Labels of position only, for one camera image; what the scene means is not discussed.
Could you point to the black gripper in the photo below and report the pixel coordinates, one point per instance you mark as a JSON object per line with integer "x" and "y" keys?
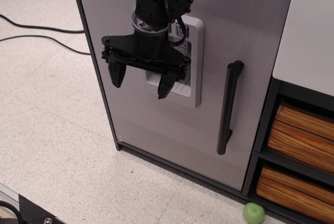
{"x": 152, "y": 53}

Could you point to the black fridge door handle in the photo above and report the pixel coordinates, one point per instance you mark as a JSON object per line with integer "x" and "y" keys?
{"x": 232, "y": 74}

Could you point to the grey toy fridge door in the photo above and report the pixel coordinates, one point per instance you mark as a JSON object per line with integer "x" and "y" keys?
{"x": 208, "y": 122}

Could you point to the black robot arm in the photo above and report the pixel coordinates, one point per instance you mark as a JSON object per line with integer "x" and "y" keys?
{"x": 154, "y": 17}

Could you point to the grey water dispenser panel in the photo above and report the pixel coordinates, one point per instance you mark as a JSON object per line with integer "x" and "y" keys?
{"x": 186, "y": 92}

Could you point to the white sink front panel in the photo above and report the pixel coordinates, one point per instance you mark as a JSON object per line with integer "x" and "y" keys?
{"x": 305, "y": 54}

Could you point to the upper wooden drawer bin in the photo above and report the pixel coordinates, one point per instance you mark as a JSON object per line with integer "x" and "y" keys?
{"x": 303, "y": 136}

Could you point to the wooden drawer bin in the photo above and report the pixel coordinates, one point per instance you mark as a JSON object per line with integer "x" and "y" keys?
{"x": 303, "y": 136}
{"x": 296, "y": 193}

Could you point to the green toy apple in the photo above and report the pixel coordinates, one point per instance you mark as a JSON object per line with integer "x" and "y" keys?
{"x": 253, "y": 213}

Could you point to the lower wooden drawer bin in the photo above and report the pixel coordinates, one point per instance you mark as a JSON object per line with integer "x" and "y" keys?
{"x": 296, "y": 193}

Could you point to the dark grey fridge cabinet frame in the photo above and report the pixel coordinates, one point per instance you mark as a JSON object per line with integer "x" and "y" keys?
{"x": 277, "y": 92}

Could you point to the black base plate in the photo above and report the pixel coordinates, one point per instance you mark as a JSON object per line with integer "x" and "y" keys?
{"x": 32, "y": 213}

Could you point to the silver aluminium rail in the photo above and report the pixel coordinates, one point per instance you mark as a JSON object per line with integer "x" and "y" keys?
{"x": 9, "y": 196}

